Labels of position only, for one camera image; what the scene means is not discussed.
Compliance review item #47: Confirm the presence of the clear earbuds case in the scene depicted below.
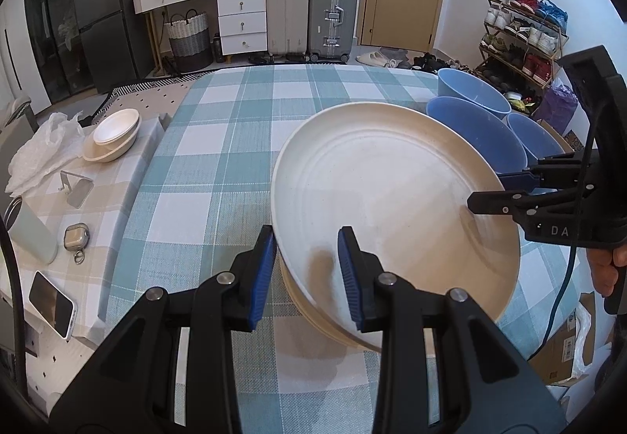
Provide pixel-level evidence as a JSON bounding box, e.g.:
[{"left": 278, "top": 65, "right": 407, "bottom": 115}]
[{"left": 63, "top": 223, "right": 91, "bottom": 264}]

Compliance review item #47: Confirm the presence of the person's right hand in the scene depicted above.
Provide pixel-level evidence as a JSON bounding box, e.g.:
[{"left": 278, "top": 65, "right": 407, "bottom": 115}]
[{"left": 585, "top": 248, "right": 620, "bottom": 298}]

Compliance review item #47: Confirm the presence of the purple bag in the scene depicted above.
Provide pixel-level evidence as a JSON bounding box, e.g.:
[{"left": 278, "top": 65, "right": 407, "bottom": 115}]
[{"left": 534, "top": 81, "right": 580, "bottom": 122}]

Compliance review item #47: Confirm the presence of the small white bowl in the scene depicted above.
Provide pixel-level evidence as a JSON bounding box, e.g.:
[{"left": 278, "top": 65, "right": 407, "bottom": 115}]
[{"left": 93, "top": 108, "right": 140, "bottom": 144}]

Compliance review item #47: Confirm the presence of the large open cardboard box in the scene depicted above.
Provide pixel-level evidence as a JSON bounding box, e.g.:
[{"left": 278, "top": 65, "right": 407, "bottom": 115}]
[{"left": 529, "top": 289, "right": 609, "bottom": 387}]

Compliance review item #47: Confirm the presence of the shoe rack with shoes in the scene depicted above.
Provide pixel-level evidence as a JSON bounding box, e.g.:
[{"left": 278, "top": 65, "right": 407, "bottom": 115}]
[{"left": 482, "top": 0, "right": 570, "bottom": 87}]

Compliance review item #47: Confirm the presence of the silver suitcase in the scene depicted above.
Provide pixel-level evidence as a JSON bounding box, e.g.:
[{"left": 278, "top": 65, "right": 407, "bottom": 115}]
[{"left": 308, "top": 0, "right": 360, "bottom": 63}]

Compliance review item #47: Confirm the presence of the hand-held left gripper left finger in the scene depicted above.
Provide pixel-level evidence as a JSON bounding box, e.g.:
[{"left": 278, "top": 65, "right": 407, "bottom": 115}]
[{"left": 49, "top": 225, "right": 278, "bottom": 434}]

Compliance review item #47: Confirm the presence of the grey refrigerator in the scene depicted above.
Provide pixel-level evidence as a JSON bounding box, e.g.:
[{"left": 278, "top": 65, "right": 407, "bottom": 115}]
[{"left": 70, "top": 0, "right": 156, "bottom": 95}]

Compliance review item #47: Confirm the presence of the blue bowl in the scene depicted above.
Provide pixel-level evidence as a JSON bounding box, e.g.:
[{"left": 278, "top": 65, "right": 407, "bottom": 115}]
[
  {"left": 507, "top": 112, "right": 567, "bottom": 161},
  {"left": 437, "top": 68, "right": 513, "bottom": 116},
  {"left": 426, "top": 96, "right": 529, "bottom": 176}
]

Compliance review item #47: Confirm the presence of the black glass cabinet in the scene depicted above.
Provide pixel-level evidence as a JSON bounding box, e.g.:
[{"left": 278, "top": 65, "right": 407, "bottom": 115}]
[{"left": 20, "top": 0, "right": 97, "bottom": 108}]

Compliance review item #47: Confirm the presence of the white plastic bag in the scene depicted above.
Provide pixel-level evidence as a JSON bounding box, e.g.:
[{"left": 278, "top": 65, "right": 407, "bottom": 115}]
[{"left": 5, "top": 112, "right": 87, "bottom": 198}]

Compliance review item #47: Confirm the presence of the cream plate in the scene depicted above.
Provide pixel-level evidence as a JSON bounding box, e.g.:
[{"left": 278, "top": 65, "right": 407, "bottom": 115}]
[
  {"left": 289, "top": 287, "right": 366, "bottom": 347},
  {"left": 270, "top": 102, "right": 521, "bottom": 324},
  {"left": 278, "top": 254, "right": 385, "bottom": 353}
]

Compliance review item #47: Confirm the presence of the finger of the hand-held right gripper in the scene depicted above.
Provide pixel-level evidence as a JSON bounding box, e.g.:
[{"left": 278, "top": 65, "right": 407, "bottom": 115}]
[
  {"left": 496, "top": 152, "right": 589, "bottom": 192},
  {"left": 467, "top": 186, "right": 586, "bottom": 226}
]

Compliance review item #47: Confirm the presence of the white trash bin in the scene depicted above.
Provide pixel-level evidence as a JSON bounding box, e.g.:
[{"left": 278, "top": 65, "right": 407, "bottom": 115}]
[{"left": 504, "top": 90, "right": 538, "bottom": 116}]

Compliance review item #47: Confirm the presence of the metal phone stand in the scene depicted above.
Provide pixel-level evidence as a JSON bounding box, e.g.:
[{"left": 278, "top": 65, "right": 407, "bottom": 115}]
[{"left": 59, "top": 171, "right": 95, "bottom": 209}]

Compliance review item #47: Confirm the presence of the woven laundry basket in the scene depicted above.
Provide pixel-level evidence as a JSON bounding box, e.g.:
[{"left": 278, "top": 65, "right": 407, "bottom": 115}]
[{"left": 164, "top": 9, "right": 214, "bottom": 73}]

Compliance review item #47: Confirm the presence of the beige checked cloth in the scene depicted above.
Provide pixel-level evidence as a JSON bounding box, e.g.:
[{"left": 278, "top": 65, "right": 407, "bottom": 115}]
[{"left": 0, "top": 111, "right": 167, "bottom": 357}]

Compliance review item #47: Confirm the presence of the scattered pile of shoes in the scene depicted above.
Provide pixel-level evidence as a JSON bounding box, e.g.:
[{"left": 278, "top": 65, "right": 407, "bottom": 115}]
[{"left": 355, "top": 47, "right": 472, "bottom": 78}]

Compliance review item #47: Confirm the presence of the white smartphone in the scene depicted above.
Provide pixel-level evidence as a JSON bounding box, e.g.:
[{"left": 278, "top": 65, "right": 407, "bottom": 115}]
[{"left": 28, "top": 271, "right": 78, "bottom": 340}]

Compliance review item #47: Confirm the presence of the mint green tumbler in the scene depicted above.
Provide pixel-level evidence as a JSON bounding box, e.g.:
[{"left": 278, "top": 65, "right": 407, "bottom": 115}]
[{"left": 2, "top": 196, "right": 59, "bottom": 265}]

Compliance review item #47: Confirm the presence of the beige suitcase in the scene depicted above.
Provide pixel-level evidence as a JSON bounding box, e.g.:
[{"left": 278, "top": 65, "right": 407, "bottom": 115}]
[{"left": 266, "top": 0, "right": 311, "bottom": 63}]

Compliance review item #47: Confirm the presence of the wooden shoe rack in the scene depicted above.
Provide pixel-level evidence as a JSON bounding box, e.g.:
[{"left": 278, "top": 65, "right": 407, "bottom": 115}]
[{"left": 477, "top": 0, "right": 572, "bottom": 95}]

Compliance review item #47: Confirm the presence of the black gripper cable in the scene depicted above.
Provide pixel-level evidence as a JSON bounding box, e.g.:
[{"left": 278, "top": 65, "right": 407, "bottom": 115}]
[
  {"left": 0, "top": 199, "right": 31, "bottom": 408},
  {"left": 526, "top": 121, "right": 601, "bottom": 362}
]

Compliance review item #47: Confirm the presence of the teal checked tablecloth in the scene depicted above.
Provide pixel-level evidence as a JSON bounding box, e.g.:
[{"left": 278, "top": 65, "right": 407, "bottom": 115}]
[{"left": 98, "top": 64, "right": 596, "bottom": 434}]

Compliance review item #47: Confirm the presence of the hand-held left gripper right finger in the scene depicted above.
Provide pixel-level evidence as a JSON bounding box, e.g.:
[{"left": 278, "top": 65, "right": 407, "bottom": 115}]
[{"left": 337, "top": 226, "right": 569, "bottom": 434}]

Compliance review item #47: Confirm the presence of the white dressing table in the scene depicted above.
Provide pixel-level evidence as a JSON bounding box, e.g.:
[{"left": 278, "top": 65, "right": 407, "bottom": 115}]
[{"left": 132, "top": 0, "right": 268, "bottom": 75}]

